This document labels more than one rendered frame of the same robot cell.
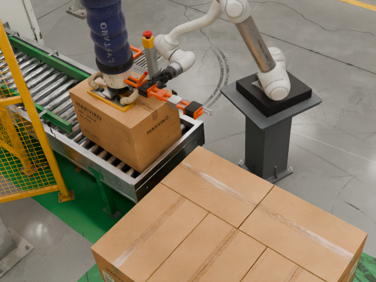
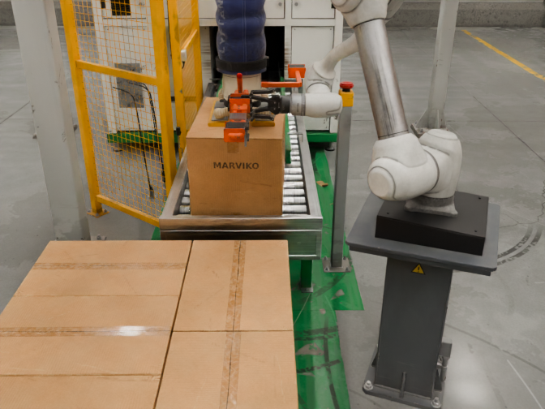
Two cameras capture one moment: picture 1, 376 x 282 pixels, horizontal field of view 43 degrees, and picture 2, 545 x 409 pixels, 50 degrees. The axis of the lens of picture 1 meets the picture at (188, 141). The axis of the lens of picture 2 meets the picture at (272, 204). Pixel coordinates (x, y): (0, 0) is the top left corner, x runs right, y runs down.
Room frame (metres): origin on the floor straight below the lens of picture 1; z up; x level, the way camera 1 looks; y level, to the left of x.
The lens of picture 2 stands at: (0.76, -1.54, 1.75)
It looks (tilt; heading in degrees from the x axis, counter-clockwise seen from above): 26 degrees down; 46
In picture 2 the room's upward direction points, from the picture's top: straight up
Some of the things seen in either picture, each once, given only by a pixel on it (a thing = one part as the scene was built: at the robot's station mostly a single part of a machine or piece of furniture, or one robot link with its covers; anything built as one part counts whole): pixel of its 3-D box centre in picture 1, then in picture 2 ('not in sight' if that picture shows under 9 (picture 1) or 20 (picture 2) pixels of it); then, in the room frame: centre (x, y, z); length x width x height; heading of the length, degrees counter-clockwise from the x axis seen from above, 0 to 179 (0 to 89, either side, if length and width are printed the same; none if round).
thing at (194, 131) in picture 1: (169, 153); (241, 222); (2.18, 0.13, 0.58); 0.70 x 0.03 x 0.06; 137
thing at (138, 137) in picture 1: (126, 115); (241, 156); (2.42, 0.39, 0.75); 0.60 x 0.40 x 0.40; 44
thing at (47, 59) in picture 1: (52, 57); (289, 112); (3.43, 1.05, 0.60); 1.60 x 0.10 x 0.09; 47
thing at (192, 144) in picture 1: (171, 164); (241, 243); (2.18, 0.13, 0.47); 0.70 x 0.03 x 0.15; 137
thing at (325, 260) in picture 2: not in sight; (336, 263); (2.94, 0.20, 0.01); 0.15 x 0.15 x 0.03; 47
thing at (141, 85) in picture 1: (147, 88); (240, 103); (2.26, 0.21, 1.08); 0.10 x 0.08 x 0.06; 137
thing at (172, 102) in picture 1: (175, 102); (238, 121); (2.11, 0.05, 1.07); 0.07 x 0.07 x 0.04; 47
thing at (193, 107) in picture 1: (192, 110); (234, 131); (2.02, -0.04, 1.07); 0.08 x 0.07 x 0.05; 47
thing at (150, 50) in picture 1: (156, 92); (341, 184); (2.94, 0.20, 0.50); 0.07 x 0.07 x 1.00; 47
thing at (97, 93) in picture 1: (109, 95); (221, 109); (2.36, 0.45, 0.97); 0.34 x 0.10 x 0.05; 47
